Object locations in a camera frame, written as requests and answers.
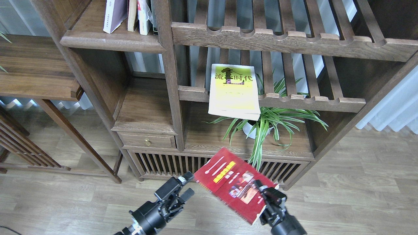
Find red paperback book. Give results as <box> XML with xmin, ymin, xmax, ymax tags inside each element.
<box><xmin>194</xmin><ymin>148</ymin><xmax>279</xmax><ymax>225</ymax></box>

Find dark wooden bookshelf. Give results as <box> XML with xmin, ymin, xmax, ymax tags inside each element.
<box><xmin>31</xmin><ymin>0</ymin><xmax>417</xmax><ymax>190</ymax></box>

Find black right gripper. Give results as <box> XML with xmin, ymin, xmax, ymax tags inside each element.
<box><xmin>255</xmin><ymin>180</ymin><xmax>307</xmax><ymax>235</ymax></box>

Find brass drawer knob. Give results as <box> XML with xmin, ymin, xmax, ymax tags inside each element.
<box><xmin>144</xmin><ymin>138</ymin><xmax>151</xmax><ymax>146</ymax></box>

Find wooden side table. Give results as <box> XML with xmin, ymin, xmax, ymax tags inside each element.
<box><xmin>0</xmin><ymin>35</ymin><xmax>122</xmax><ymax>183</ymax></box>

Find tan upright book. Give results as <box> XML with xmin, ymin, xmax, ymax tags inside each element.
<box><xmin>127</xmin><ymin>0</ymin><xmax>137</xmax><ymax>32</ymax></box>

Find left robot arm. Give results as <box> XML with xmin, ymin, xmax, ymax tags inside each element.
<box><xmin>116</xmin><ymin>171</ymin><xmax>194</xmax><ymax>235</ymax></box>

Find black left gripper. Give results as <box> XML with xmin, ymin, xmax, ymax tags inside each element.
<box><xmin>129</xmin><ymin>171</ymin><xmax>195</xmax><ymax>235</ymax></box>

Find white curtain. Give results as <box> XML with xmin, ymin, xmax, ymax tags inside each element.
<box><xmin>356</xmin><ymin>67</ymin><xmax>418</xmax><ymax>134</ymax></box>

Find spider plant in white pot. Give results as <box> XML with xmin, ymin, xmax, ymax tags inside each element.
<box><xmin>223</xmin><ymin>78</ymin><xmax>328</xmax><ymax>171</ymax></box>

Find white lilac paperback book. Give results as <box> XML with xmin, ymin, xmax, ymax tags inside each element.
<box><xmin>103</xmin><ymin>0</ymin><xmax>128</xmax><ymax>33</ymax></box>

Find yellow-green paperback book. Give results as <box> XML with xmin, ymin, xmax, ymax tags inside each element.
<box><xmin>208</xmin><ymin>64</ymin><xmax>260</xmax><ymax>121</ymax></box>

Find white plastic-wrapped upright book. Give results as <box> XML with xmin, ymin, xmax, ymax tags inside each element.
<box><xmin>137</xmin><ymin>0</ymin><xmax>153</xmax><ymax>36</ymax></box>

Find dark upright book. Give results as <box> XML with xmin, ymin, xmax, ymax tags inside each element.
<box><xmin>151</xmin><ymin>0</ymin><xmax>158</xmax><ymax>36</ymax></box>

